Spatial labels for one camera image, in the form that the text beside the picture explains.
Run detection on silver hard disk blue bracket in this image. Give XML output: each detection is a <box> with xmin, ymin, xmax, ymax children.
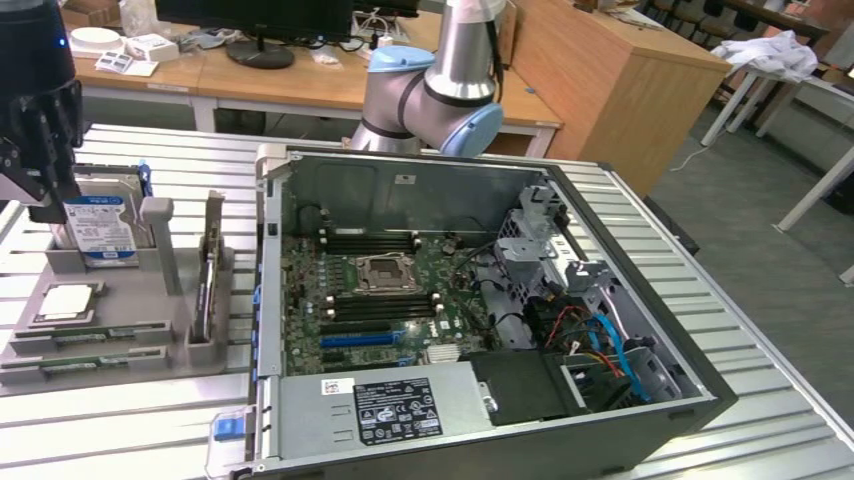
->
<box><xmin>51</xmin><ymin>159</ymin><xmax>155</xmax><ymax>251</ymax></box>

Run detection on red wire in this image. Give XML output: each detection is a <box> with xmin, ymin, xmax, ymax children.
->
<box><xmin>545</xmin><ymin>305</ymin><xmax>604</xmax><ymax>347</ymax></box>

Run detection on white round container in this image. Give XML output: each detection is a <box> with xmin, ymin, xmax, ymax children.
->
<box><xmin>69</xmin><ymin>26</ymin><xmax>127</xmax><ymax>55</ymax></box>

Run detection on graphics card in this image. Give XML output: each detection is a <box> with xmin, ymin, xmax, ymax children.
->
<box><xmin>189</xmin><ymin>188</ymin><xmax>227</xmax><ymax>347</ymax></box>

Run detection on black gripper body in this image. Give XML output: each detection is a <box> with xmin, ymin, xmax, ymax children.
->
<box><xmin>0</xmin><ymin>0</ymin><xmax>78</xmax><ymax>101</ymax></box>

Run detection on silver CPU chip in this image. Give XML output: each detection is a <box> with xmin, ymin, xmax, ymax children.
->
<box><xmin>37</xmin><ymin>283</ymin><xmax>103</xmax><ymax>322</ymax></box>

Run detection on black expansion slot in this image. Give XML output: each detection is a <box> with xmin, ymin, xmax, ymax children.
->
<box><xmin>321</xmin><ymin>322</ymin><xmax>394</xmax><ymax>338</ymax></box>

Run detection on blue flat wire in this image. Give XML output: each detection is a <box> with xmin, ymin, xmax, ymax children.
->
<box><xmin>589</xmin><ymin>307</ymin><xmax>654</xmax><ymax>404</ymax></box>

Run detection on white cardboard box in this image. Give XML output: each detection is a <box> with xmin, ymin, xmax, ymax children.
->
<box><xmin>123</xmin><ymin>35</ymin><xmax>182</xmax><ymax>63</ymax></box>

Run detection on green RAM stick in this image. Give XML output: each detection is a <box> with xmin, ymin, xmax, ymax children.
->
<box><xmin>14</xmin><ymin>322</ymin><xmax>170</xmax><ymax>347</ymax></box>
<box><xmin>2</xmin><ymin>347</ymin><xmax>167</xmax><ymax>375</ymax></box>

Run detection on white crumpled cloth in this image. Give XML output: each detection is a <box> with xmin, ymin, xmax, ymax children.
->
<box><xmin>709</xmin><ymin>29</ymin><xmax>821</xmax><ymax>84</ymax></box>

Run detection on metal CPU socket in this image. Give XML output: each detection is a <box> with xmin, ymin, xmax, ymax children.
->
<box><xmin>353</xmin><ymin>254</ymin><xmax>425</xmax><ymax>298</ymax></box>

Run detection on white printed paper sheets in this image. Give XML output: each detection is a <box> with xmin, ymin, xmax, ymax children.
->
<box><xmin>94</xmin><ymin>51</ymin><xmax>161</xmax><ymax>77</ymax></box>

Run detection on metal disk bay cage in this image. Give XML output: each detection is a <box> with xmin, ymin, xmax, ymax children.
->
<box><xmin>492</xmin><ymin>185</ymin><xmax>577</xmax><ymax>269</ymax></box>

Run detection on wooden cabinet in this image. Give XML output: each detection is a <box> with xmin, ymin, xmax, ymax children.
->
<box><xmin>497</xmin><ymin>0</ymin><xmax>736</xmax><ymax>200</ymax></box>

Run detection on blue case latch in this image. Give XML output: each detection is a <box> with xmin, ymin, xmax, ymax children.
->
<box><xmin>211</xmin><ymin>413</ymin><xmax>242</xmax><ymax>442</ymax></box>

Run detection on wooden desk white frame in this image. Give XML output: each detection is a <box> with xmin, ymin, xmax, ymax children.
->
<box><xmin>71</xmin><ymin>9</ymin><xmax>566</xmax><ymax>147</ymax></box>

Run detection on white table leg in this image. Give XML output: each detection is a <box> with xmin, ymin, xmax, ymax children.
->
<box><xmin>772</xmin><ymin>144</ymin><xmax>854</xmax><ymax>232</ymax></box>

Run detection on white table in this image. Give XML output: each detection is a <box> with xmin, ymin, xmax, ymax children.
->
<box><xmin>698</xmin><ymin>59</ymin><xmax>854</xmax><ymax>147</ymax></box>

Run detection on silver power supply with label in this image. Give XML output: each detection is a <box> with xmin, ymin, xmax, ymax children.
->
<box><xmin>275</xmin><ymin>370</ymin><xmax>484</xmax><ymax>462</ymax></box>

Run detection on dark chair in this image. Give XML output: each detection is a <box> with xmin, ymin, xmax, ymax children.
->
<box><xmin>640</xmin><ymin>0</ymin><xmax>833</xmax><ymax>51</ymax></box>

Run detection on grey parts rack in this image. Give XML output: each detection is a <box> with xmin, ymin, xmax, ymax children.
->
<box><xmin>0</xmin><ymin>196</ymin><xmax>237</xmax><ymax>387</ymax></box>

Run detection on hard disk blue white label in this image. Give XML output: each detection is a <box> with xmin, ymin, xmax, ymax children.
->
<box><xmin>62</xmin><ymin>195</ymin><xmax>143</xmax><ymax>265</ymax></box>

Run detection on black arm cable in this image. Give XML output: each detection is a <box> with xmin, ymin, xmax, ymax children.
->
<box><xmin>489</xmin><ymin>0</ymin><xmax>508</xmax><ymax>105</ymax></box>

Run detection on black open PC case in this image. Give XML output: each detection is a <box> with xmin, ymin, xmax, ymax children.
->
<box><xmin>203</xmin><ymin>143</ymin><xmax>740</xmax><ymax>480</ymax></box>

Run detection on blue expansion slot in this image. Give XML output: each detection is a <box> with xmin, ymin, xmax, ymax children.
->
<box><xmin>319</xmin><ymin>333</ymin><xmax>397</xmax><ymax>349</ymax></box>

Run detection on black drive box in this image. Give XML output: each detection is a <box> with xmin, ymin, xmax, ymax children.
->
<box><xmin>469</xmin><ymin>351</ymin><xmax>590</xmax><ymax>427</ymax></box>

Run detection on green motherboard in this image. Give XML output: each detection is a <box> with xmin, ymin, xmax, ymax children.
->
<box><xmin>279</xmin><ymin>199</ymin><xmax>510</xmax><ymax>372</ymax></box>

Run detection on black computer monitor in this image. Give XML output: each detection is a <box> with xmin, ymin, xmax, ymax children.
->
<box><xmin>154</xmin><ymin>0</ymin><xmax>355</xmax><ymax>70</ymax></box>

